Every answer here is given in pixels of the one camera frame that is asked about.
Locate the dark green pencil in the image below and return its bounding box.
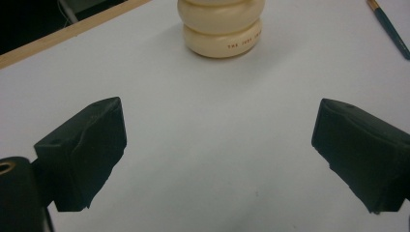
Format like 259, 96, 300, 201
366, 0, 410, 61

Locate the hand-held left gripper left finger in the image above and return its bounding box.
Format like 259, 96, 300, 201
32, 96, 128, 213

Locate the metal stand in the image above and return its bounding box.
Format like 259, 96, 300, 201
57, 0, 98, 24

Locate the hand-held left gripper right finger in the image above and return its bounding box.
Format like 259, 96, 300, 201
310, 98, 410, 215

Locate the cream ribbed plastic container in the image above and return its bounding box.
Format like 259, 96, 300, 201
176, 0, 267, 59

